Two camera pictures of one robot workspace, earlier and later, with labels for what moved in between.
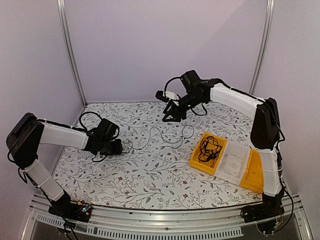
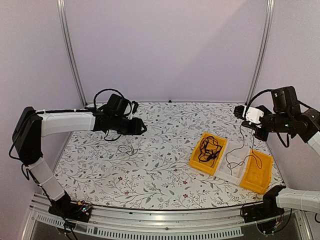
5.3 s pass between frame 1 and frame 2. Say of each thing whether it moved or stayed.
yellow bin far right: stayed
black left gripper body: moved
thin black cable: stayed
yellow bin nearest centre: stayed
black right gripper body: moved
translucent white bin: stayed
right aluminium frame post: stayed
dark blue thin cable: moved
